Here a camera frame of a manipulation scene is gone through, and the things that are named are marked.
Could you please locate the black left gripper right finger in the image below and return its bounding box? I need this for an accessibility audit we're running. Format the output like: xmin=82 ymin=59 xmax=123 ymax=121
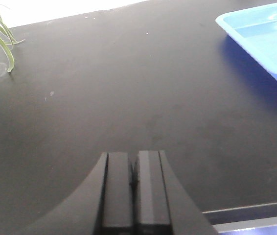
xmin=134 ymin=150 xmax=217 ymax=235

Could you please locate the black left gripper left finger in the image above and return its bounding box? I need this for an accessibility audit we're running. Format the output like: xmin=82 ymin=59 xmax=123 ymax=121
xmin=28 ymin=152 xmax=134 ymax=235

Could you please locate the blue plastic tray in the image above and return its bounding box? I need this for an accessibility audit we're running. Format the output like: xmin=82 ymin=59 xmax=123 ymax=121
xmin=215 ymin=3 xmax=277 ymax=81

